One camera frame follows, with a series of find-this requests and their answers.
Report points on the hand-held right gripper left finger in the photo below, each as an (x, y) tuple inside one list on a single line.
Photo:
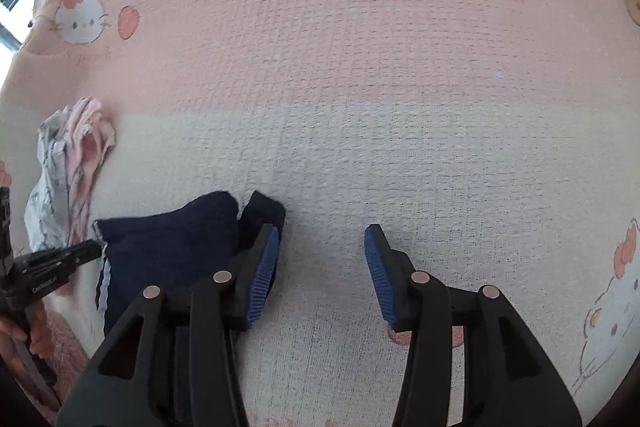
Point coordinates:
[(262, 279)]

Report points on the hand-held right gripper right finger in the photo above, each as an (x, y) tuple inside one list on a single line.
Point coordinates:
[(378, 279)]

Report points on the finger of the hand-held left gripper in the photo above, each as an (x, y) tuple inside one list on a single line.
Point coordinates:
[(65, 254)]

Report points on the white printed garment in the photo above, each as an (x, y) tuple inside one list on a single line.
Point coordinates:
[(47, 202)]

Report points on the navy shorts with white stripes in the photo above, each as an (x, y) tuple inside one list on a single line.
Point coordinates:
[(170, 242)]

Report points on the pink printed garment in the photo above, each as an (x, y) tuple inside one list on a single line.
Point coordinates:
[(92, 142)]

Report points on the person's left hand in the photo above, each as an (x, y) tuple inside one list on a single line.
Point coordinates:
[(40, 332)]

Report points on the pink fuzzy robe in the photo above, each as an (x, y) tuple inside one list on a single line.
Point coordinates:
[(67, 357)]

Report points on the pink cat printed blanket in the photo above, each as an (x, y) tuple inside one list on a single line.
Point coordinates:
[(375, 82)]

